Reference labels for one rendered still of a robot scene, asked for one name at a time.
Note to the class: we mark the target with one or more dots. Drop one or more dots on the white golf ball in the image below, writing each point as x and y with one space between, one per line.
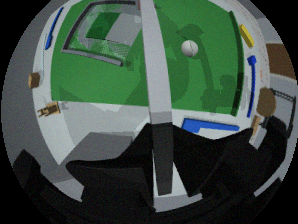
189 48

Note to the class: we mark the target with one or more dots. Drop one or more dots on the green putting mat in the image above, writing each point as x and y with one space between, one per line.
205 82

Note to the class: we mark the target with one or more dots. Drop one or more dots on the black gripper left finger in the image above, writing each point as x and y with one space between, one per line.
131 170

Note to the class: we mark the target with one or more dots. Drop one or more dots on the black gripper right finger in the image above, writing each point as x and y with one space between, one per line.
196 157

